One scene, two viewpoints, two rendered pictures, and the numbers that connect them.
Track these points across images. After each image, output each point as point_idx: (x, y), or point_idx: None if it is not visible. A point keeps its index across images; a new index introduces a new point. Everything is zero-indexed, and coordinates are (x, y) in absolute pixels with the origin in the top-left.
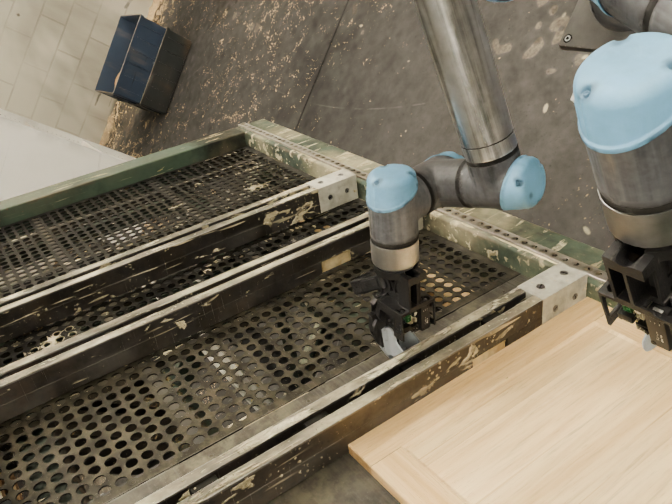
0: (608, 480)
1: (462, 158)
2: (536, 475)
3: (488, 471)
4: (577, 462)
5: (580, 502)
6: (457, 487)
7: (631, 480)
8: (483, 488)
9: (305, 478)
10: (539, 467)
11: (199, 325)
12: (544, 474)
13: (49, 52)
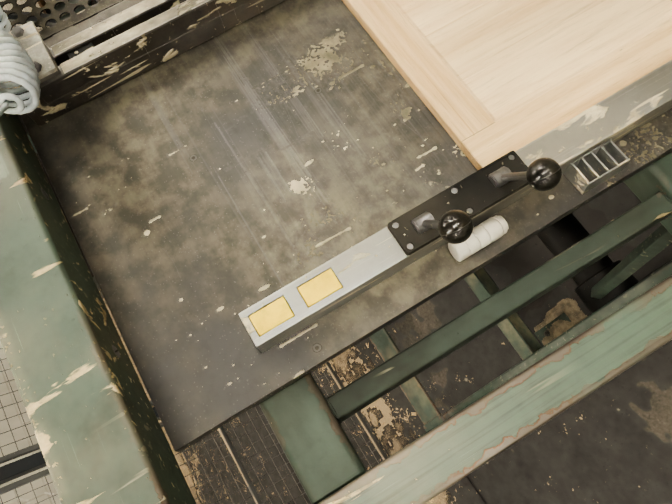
0: (548, 25)
1: None
2: (487, 15)
3: (446, 8)
4: (527, 7)
5: (517, 41)
6: (415, 19)
7: (568, 26)
8: (438, 22)
9: (284, 0)
10: (492, 8)
11: None
12: (495, 15)
13: None
